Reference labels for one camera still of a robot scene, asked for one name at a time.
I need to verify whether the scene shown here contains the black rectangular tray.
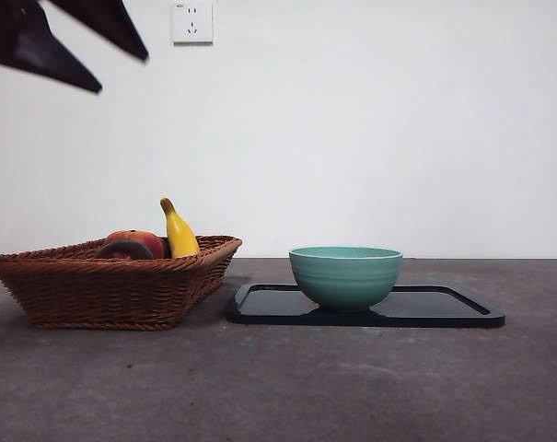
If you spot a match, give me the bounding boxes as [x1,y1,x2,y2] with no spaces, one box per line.
[226,283,506,329]

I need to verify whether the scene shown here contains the brown wicker basket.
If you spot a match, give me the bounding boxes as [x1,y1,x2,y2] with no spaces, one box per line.
[0,235,243,331]

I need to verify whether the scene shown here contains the teal ceramic bowl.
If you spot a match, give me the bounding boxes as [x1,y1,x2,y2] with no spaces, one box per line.
[289,246,404,314]

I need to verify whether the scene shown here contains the dark purple plum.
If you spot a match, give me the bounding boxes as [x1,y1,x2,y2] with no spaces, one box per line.
[95,239,154,261]

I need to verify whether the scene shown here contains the red orange peach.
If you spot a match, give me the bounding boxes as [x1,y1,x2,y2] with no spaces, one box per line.
[105,228,166,259]

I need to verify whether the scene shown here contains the white wall socket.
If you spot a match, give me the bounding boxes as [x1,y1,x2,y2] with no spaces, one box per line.
[172,2,215,46]

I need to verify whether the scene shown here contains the yellow banana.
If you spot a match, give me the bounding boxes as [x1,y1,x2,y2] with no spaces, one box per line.
[159,197,202,259]

